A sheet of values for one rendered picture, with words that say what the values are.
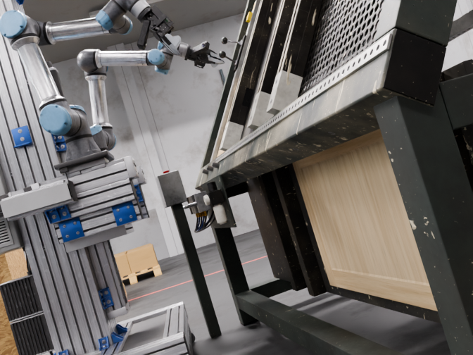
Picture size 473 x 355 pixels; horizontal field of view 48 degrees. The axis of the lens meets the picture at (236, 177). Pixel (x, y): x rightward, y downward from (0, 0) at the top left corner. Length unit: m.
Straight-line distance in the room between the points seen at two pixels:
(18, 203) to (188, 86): 7.89
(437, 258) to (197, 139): 8.88
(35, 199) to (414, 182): 1.59
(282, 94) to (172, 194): 1.42
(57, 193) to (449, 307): 1.58
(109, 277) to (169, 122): 7.41
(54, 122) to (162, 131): 7.62
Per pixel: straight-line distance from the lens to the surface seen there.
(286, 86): 1.67
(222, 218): 2.35
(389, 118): 1.03
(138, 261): 7.17
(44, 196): 2.23
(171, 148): 9.76
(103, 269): 2.57
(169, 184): 2.94
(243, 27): 3.29
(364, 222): 1.75
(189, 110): 9.87
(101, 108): 3.02
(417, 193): 1.02
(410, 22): 1.05
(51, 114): 2.25
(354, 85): 1.10
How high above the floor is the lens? 0.70
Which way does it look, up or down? 2 degrees up
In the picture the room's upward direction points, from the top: 17 degrees counter-clockwise
